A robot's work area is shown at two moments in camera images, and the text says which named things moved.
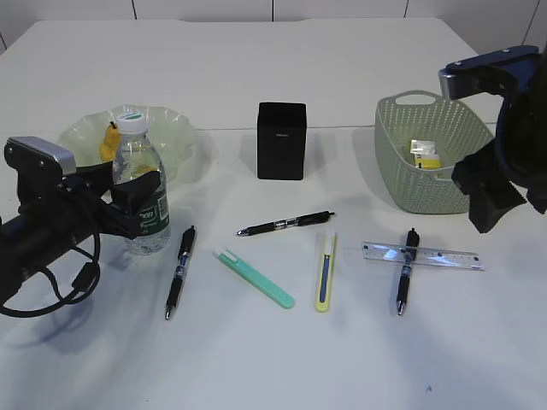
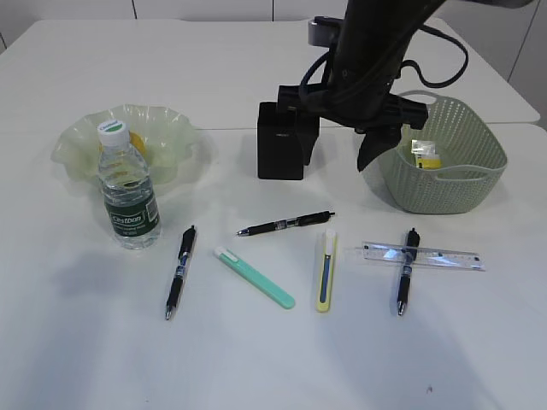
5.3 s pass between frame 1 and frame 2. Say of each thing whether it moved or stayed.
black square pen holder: stayed
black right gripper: moved
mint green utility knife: stayed
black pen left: stayed
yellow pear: moved
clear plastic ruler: stayed
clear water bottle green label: moved
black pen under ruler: stayed
